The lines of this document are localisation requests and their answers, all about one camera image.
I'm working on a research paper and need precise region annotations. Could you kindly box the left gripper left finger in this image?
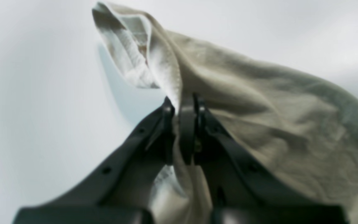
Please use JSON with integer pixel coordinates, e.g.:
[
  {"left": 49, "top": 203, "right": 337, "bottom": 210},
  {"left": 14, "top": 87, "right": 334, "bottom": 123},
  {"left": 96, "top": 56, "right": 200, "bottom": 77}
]
[{"left": 14, "top": 98, "right": 175, "bottom": 224}]

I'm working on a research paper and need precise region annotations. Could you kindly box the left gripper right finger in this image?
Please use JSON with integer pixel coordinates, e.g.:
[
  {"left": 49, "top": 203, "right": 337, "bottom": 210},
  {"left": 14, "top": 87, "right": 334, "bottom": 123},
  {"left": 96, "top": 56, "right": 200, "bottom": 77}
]
[{"left": 179, "top": 95, "right": 349, "bottom": 224}]

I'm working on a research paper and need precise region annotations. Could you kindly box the cream white T-shirt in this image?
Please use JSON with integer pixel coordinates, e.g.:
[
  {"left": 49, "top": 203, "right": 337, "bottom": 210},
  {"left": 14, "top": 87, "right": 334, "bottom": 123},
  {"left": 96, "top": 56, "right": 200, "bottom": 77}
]
[{"left": 92, "top": 2, "right": 358, "bottom": 224}]

